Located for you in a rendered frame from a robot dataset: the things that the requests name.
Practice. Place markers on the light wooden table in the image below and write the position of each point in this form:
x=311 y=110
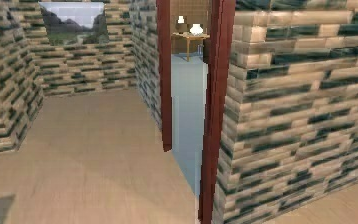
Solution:
x=189 y=37

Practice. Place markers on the white round vase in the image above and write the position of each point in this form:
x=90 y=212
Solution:
x=196 y=29

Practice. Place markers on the small white lamp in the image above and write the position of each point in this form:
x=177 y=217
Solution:
x=180 y=19

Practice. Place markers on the window with mountain view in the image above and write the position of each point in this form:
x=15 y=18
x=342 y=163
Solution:
x=74 y=23

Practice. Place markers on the dark red door frame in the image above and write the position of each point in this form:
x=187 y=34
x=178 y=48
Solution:
x=217 y=100

